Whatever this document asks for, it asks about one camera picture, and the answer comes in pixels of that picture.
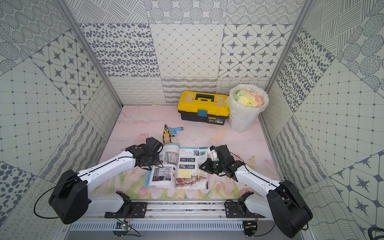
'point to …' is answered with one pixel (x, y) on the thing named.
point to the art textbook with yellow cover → (179, 168)
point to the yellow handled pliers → (166, 130)
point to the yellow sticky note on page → (185, 173)
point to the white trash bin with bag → (241, 118)
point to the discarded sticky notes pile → (248, 98)
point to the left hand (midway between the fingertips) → (154, 156)
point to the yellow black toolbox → (204, 107)
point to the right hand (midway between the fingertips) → (200, 168)
